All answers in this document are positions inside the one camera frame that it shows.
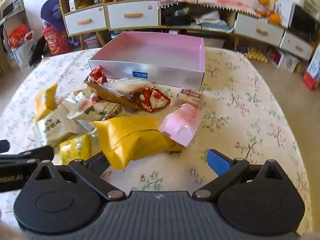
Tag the narrow white bench drawer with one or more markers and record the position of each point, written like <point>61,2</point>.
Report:
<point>287,42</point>

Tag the pile of papers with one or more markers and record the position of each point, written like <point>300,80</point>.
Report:
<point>212,20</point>

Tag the large yellow snack packet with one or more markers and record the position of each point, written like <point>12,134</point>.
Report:
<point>130,140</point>

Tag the small white carton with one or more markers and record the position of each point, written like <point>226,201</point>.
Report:
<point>72,5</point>

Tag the red and white carton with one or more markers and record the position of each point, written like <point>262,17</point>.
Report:
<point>311,77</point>

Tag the small yellow snack packet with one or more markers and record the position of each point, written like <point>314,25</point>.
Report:
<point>45,102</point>

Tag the red and white shopping bag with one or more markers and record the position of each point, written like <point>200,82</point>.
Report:
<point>18,37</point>

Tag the clear packet with white bar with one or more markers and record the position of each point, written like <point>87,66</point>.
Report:
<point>127,86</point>

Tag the yellow egg tray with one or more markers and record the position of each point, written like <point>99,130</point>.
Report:
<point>257,55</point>

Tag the white printed box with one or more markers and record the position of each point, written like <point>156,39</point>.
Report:
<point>287,62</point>

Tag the yellow packet with white label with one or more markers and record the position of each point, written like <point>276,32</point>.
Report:
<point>75,148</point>

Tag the black toaster oven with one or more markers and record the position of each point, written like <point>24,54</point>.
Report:
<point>302,22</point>

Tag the red printed bag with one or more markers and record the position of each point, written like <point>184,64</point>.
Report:
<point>56,42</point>

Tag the purple hat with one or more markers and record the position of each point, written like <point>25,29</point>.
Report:
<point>50,12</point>

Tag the wide white bench drawer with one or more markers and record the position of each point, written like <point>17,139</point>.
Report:
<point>245,26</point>

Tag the black folder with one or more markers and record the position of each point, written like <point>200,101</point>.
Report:
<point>37,52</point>

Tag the white drawer with round sticker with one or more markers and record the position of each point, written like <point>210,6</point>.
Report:
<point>117,17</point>

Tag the pink snack packet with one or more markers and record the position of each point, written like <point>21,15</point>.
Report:
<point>180,122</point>

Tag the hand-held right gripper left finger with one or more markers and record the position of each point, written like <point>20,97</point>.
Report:
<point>97,163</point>

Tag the black case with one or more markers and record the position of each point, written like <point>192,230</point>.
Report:
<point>177,20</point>

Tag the long wooden bench cabinet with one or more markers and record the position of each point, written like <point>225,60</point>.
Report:
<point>231,21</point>

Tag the floral tablecloth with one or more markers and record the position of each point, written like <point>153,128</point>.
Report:
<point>250,105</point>

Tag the clear packet with brown label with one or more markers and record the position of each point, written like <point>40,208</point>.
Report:
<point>191,97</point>

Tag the wooden bookshelf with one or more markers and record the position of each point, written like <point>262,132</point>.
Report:
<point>21,5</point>

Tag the silver box with pink lining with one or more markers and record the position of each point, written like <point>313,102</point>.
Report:
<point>170,72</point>

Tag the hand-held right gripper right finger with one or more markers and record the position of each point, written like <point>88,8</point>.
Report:
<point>220,162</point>

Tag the white packet with dark print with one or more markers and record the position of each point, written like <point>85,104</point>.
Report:
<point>55,127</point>

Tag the golden brown snack packet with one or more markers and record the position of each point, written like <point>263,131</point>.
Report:
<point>100,90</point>

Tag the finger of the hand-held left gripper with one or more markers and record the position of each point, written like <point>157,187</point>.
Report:
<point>4,146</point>
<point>37,153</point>

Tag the red white snack packet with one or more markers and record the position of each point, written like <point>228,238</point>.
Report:
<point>152,100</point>
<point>96,76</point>

